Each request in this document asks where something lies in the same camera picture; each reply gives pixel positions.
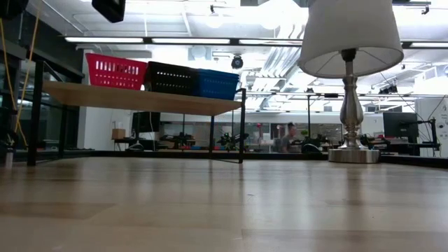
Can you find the long ceiling light fixture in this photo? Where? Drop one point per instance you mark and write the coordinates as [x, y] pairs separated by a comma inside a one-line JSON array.
[[105, 40]]

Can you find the white board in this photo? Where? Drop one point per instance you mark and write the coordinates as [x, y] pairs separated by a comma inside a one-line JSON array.
[[442, 136]]

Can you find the black monitor stand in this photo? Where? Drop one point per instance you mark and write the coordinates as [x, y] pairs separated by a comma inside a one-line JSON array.
[[434, 133]]

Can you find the white shade silver table lamp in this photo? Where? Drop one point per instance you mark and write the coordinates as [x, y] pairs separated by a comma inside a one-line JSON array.
[[350, 28]]

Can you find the person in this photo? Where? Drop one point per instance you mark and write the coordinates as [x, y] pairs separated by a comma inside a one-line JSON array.
[[287, 140]]

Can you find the cardboard box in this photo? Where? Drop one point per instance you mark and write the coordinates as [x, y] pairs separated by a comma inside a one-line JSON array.
[[118, 134]]

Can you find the red plastic basket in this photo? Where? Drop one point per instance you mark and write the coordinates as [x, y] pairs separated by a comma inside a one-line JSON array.
[[115, 82], [105, 57]]

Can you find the small grey cylinder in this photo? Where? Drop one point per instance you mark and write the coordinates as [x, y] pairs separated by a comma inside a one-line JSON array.
[[9, 158]]

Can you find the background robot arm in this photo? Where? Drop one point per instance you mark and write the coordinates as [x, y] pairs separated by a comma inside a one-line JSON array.
[[231, 141]]

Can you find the black monitor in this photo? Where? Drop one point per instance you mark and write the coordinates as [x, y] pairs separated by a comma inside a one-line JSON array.
[[400, 125], [146, 122]]

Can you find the wooden shelf with black legs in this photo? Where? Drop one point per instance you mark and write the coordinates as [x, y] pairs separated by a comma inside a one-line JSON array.
[[133, 101]]

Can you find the black plastic basket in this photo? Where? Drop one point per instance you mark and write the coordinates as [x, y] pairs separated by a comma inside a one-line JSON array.
[[171, 89], [164, 64], [164, 69]]

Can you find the black ceiling spotlight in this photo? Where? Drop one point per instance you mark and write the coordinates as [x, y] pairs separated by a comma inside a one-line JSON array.
[[237, 62]]

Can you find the blue plastic basket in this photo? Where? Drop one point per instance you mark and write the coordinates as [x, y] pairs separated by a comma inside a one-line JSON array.
[[220, 76], [217, 91], [220, 71]]

